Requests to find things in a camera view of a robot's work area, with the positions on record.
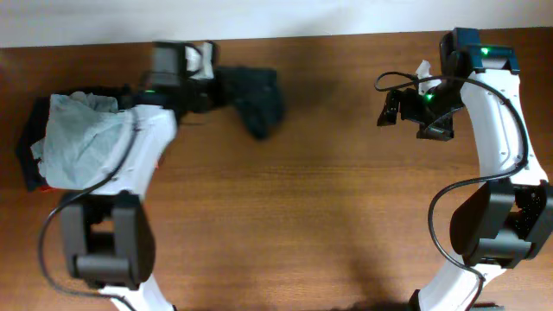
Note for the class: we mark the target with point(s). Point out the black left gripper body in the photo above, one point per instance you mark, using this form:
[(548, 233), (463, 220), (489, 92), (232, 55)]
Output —
[(209, 92)]

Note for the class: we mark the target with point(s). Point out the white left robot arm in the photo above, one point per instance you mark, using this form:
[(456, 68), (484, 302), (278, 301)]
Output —
[(107, 240)]

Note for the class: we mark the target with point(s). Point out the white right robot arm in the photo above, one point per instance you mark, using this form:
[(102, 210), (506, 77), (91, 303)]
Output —
[(508, 218)]

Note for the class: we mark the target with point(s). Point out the grey folded t-shirt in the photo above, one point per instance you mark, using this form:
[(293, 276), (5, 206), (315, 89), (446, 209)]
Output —
[(81, 131)]

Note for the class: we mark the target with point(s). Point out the dark green t-shirt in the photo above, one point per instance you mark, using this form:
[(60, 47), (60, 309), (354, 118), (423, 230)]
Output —
[(256, 95)]

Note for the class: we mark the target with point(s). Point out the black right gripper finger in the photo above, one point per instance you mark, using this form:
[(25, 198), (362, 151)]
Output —
[(388, 115), (440, 131)]

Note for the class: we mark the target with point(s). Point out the navy folded garment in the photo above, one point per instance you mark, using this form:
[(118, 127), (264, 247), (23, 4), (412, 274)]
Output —
[(35, 129)]

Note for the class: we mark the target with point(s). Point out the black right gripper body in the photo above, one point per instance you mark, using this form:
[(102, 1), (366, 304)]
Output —
[(423, 107)]

